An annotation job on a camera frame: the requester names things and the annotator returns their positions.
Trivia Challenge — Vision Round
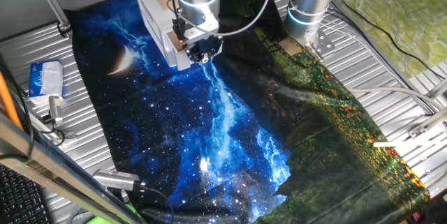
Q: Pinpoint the silver depth camera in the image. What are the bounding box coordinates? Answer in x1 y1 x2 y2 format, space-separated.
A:
47 95 64 126
91 168 141 193

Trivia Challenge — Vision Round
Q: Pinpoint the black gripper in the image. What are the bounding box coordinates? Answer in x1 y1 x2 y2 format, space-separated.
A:
186 34 224 65

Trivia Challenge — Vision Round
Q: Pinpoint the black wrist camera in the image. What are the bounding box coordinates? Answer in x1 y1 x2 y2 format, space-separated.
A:
171 17 189 42

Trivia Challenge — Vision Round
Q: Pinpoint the grey hose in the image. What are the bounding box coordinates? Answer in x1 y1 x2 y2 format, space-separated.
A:
344 86 445 112

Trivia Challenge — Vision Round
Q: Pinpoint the white drawer cabinet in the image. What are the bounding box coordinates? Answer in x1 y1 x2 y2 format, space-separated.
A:
132 0 186 68

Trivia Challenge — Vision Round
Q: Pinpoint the orange pole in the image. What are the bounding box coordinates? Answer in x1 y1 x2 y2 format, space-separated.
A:
0 71 24 131

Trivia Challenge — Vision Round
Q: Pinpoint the galaxy and forest printed cloth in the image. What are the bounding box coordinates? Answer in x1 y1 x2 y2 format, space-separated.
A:
64 0 431 224

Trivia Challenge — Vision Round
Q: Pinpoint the brown cardboard piece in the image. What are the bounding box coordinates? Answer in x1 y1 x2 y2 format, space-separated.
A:
278 36 304 57

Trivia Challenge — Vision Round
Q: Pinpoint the aluminium frame bar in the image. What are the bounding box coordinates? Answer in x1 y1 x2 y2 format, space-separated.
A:
0 111 145 224

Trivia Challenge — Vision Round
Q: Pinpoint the black keyboard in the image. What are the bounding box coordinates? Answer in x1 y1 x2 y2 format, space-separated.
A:
0 163 52 224

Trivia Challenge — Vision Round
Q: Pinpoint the green plastic part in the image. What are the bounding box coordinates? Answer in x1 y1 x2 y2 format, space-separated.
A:
85 202 142 224

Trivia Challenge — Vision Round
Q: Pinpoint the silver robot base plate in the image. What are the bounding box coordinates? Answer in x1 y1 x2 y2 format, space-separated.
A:
302 28 335 61

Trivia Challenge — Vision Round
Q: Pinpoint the metal camera stand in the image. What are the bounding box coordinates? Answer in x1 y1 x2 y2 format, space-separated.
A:
24 103 77 140

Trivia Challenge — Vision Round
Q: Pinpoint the aluminium bracket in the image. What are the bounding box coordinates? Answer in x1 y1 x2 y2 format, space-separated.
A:
407 77 447 140

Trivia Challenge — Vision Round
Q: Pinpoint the green patterned mat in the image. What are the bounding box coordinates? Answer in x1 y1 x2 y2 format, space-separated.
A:
330 0 447 80

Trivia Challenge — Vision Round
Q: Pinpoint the black camera cable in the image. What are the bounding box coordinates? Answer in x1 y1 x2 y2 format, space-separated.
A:
41 112 67 147

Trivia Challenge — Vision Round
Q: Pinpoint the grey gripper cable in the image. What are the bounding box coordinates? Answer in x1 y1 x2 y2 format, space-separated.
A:
184 0 276 39

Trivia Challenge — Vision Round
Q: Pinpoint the white drawer with knob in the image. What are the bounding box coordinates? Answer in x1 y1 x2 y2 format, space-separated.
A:
166 30 224 72

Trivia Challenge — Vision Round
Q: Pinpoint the blue white tissue pack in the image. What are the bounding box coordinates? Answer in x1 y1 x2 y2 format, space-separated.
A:
28 59 65 100

